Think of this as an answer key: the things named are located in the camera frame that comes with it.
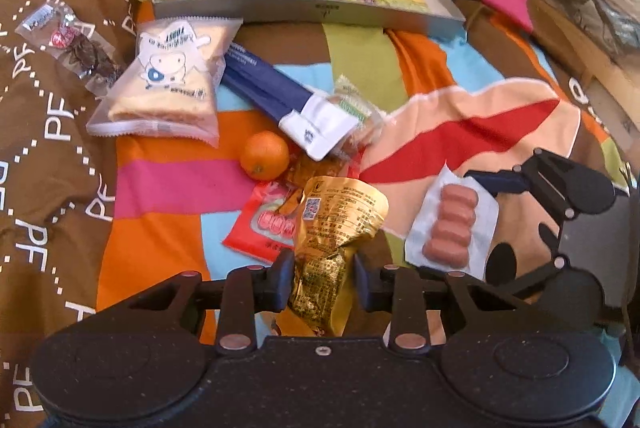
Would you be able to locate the sausage pack four pieces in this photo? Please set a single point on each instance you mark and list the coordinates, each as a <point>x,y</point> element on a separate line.
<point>455,226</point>

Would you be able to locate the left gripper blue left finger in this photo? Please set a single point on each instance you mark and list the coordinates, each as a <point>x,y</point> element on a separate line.
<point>248,291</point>

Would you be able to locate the small green label biscuit packet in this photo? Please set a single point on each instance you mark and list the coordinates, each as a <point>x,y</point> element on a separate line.
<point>370,120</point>

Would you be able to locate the brown PF patterned cloth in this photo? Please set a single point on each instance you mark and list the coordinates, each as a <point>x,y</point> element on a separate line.
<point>57,186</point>

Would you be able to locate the orange mandarin fruit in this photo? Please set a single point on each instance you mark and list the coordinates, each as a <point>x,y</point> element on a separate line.
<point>265,156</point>

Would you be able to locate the gold foil snack packet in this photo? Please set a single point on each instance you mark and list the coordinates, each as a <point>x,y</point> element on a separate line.
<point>336,217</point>

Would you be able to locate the small gold red candy packet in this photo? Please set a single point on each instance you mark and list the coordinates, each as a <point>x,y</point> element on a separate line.
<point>303,169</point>

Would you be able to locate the white toast bread packet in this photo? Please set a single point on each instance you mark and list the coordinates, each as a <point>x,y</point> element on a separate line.
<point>169,89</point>

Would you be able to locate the pink round rice cracker packet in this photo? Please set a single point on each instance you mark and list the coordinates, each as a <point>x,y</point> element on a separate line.
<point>266,224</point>

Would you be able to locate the dark blue white packet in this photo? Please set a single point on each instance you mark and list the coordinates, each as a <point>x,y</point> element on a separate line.
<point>308,118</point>

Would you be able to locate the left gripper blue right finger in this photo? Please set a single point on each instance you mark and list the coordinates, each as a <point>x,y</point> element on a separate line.
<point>396,290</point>

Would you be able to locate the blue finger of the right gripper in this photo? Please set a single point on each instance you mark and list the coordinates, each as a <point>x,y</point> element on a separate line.
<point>500,182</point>

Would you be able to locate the clear packet dark snack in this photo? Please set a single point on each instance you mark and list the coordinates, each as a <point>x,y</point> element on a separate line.
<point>56,30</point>

